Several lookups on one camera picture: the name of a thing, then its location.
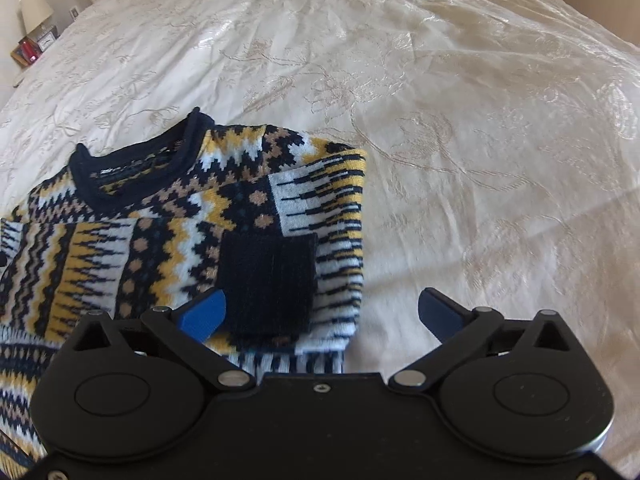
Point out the small white alarm clock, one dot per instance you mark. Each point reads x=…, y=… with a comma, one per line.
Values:
x=46, y=40

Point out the navy yellow patterned knit sweater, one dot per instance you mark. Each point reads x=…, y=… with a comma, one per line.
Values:
x=269, y=215

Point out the cream embroidered bedspread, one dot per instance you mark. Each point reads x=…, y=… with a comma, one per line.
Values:
x=502, y=140

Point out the red object on nightstand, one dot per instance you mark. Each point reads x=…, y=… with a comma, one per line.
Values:
x=29, y=50

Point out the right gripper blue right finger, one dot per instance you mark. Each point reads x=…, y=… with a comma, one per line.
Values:
x=441, y=315

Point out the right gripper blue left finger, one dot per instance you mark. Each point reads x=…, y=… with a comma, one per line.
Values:
x=200, y=317

